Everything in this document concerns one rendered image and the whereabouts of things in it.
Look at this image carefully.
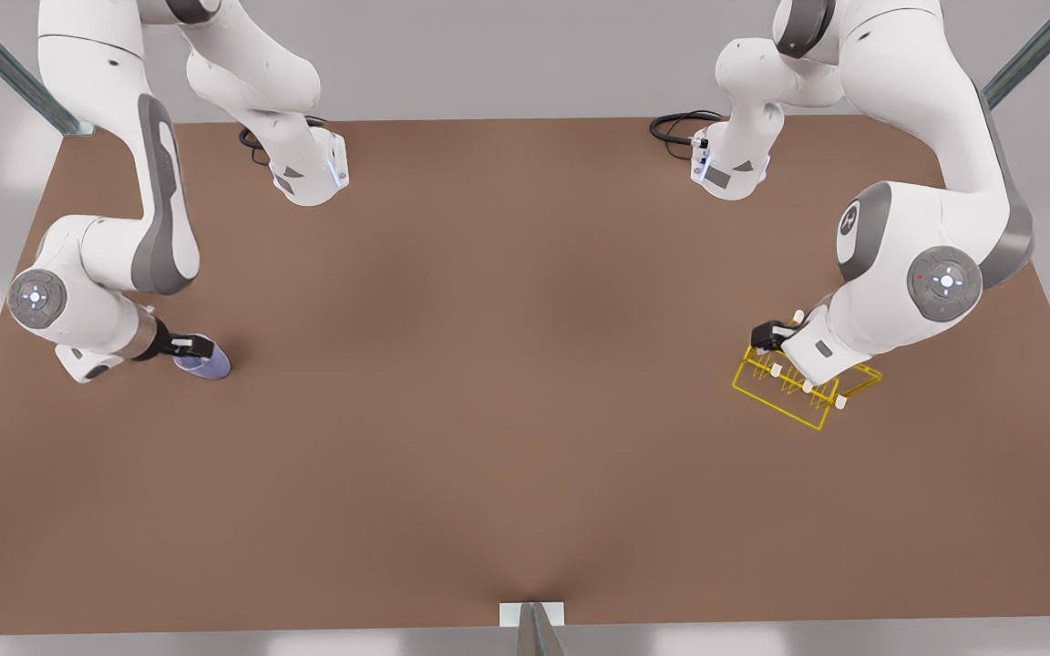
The lavender blue cup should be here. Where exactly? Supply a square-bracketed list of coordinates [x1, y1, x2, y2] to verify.
[172, 333, 232, 381]

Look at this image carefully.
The yellow wire cup holder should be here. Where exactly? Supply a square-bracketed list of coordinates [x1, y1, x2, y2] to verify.
[732, 312, 884, 431]

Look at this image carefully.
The black cable loop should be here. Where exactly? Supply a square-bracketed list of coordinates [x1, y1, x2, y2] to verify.
[650, 110, 726, 162]
[239, 116, 328, 167]

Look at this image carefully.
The silver frame post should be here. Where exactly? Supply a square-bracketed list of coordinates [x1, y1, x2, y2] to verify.
[499, 601, 567, 656]
[983, 0, 1050, 110]
[0, 0, 96, 138]

